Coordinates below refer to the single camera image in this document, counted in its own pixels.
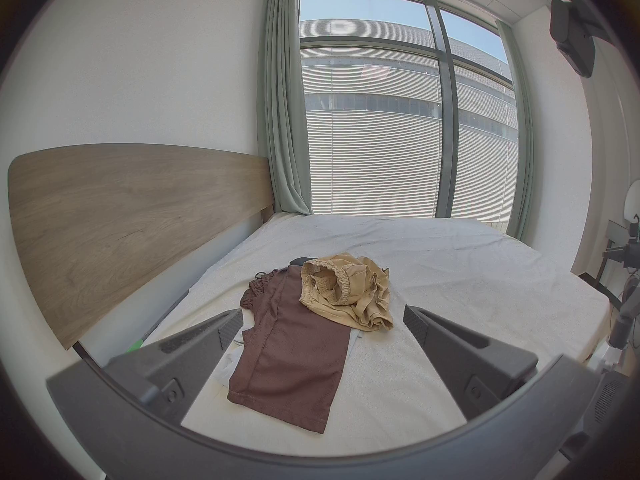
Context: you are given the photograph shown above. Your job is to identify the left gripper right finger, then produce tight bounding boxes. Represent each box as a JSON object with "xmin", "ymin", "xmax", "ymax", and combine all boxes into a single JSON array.
[{"xmin": 403, "ymin": 304, "xmax": 540, "ymax": 425}]

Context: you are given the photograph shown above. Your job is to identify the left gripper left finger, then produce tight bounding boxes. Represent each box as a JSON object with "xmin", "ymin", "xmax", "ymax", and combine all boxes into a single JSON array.
[{"xmin": 102, "ymin": 308, "xmax": 245, "ymax": 426}]

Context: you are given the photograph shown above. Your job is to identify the tan shorts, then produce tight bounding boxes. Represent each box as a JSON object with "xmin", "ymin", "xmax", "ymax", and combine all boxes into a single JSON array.
[{"xmin": 299, "ymin": 253, "xmax": 394, "ymax": 332}]

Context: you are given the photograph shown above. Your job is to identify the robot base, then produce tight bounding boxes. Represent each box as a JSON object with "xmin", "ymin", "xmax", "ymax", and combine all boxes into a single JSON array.
[{"xmin": 562, "ymin": 353, "xmax": 632, "ymax": 461}]

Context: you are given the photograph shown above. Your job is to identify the bed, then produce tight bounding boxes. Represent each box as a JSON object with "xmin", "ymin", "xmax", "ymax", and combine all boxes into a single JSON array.
[{"xmin": 7, "ymin": 143, "xmax": 615, "ymax": 458}]

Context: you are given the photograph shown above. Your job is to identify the white garment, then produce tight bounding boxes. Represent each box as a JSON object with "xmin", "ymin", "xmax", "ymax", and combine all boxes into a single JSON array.
[{"xmin": 212, "ymin": 329, "xmax": 362, "ymax": 386}]

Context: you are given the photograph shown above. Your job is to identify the brown shorts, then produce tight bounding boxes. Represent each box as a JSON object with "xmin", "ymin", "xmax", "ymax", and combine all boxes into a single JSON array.
[{"xmin": 227, "ymin": 268, "xmax": 351, "ymax": 435}]

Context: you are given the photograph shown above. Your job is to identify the window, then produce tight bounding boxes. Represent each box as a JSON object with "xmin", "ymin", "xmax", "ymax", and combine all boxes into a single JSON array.
[{"xmin": 297, "ymin": 0, "xmax": 533, "ymax": 241}]

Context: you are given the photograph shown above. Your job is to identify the grey-green curtain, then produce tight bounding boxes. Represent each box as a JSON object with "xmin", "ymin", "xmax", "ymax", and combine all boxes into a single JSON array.
[{"xmin": 257, "ymin": 0, "xmax": 313, "ymax": 215}]

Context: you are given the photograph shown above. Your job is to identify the round wall mirror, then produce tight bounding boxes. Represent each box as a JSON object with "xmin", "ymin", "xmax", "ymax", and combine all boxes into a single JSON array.
[{"xmin": 624, "ymin": 179, "xmax": 640, "ymax": 229}]

